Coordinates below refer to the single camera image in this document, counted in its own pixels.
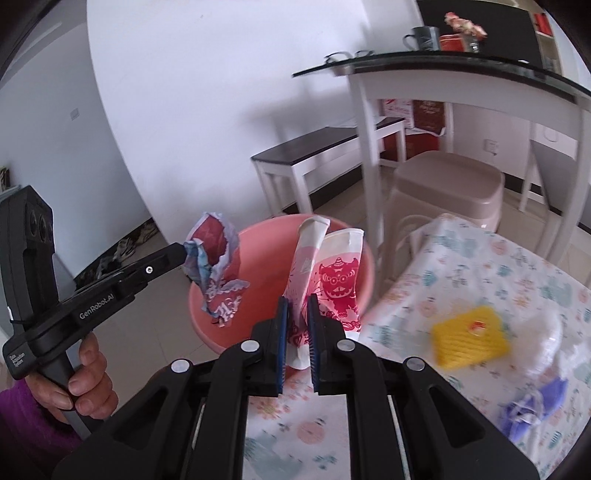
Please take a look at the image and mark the crumpled purple wrapper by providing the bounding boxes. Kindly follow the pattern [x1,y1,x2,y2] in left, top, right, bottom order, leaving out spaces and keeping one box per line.
[501,376,571,441]

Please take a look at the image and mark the black eyeglasses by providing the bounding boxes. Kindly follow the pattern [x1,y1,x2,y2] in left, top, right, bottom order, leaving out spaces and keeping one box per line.
[324,48,376,65]

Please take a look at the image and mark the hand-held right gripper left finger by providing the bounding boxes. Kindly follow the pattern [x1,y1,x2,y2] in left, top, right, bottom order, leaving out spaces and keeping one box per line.
[51,295,291,480]

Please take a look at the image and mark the white wall shelf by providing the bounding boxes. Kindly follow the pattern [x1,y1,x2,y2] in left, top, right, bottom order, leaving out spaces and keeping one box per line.
[531,9,573,79]

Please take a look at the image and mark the red white wrapper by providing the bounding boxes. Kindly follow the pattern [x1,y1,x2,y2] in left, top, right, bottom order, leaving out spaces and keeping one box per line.
[184,211,252,329]

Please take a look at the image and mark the beige plastic stool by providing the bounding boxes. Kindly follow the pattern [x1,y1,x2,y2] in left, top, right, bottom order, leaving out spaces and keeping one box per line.
[379,151,506,278]

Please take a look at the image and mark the pink white wrapper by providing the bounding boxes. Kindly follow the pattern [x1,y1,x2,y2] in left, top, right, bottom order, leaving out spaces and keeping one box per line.
[283,216,331,371]

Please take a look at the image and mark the dark red book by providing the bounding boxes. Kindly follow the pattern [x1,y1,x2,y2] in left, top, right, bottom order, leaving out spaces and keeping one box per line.
[412,99,446,134]

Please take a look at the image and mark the small yellow foam net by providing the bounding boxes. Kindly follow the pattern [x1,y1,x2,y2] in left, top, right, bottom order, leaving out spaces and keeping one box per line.
[431,305,512,369]

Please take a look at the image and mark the person's left hand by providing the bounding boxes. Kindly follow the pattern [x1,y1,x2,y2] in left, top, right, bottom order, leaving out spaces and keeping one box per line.
[25,331,118,418]

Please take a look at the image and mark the flowers in glass vase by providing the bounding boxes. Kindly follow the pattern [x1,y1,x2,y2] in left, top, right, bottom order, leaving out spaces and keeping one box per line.
[444,11,488,54]

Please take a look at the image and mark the person's left forearm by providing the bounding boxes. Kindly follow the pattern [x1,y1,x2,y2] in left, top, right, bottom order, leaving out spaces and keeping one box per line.
[0,376,84,480]

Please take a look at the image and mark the short dark-top white bench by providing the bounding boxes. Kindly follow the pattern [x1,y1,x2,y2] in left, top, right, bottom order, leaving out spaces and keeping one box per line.
[519,121,583,215]

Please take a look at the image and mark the clear plastic bag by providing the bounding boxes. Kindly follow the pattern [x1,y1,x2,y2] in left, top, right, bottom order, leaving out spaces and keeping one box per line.
[503,305,587,384]

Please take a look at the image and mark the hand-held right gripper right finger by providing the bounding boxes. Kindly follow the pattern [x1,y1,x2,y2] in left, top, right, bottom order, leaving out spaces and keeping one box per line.
[307,294,541,480]

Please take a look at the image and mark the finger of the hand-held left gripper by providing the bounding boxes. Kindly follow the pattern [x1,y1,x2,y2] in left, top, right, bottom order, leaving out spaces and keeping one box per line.
[74,242,188,297]
[110,251,190,300]

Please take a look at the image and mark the white red carton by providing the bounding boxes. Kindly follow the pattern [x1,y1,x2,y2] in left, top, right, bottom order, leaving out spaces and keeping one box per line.
[383,97,414,130]

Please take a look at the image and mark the dark grey mug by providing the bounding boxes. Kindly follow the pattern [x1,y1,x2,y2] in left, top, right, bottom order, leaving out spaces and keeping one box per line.
[403,26,441,51]

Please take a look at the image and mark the long dark-top white bench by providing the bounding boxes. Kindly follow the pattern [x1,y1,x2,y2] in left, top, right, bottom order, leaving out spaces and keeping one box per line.
[250,116,407,217]

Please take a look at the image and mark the pink plastic basin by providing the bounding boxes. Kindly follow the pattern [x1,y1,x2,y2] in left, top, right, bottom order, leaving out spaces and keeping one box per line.
[188,213,376,356]

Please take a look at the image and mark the pile of shoes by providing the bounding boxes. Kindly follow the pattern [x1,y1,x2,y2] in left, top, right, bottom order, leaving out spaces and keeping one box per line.
[74,219,160,289]

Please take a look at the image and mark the black monitor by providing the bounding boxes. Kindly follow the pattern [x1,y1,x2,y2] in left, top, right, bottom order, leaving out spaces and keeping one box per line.
[416,0,542,65]

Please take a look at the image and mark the white glass-top table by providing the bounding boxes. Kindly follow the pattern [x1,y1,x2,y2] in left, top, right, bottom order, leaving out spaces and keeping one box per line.
[292,51,591,296]

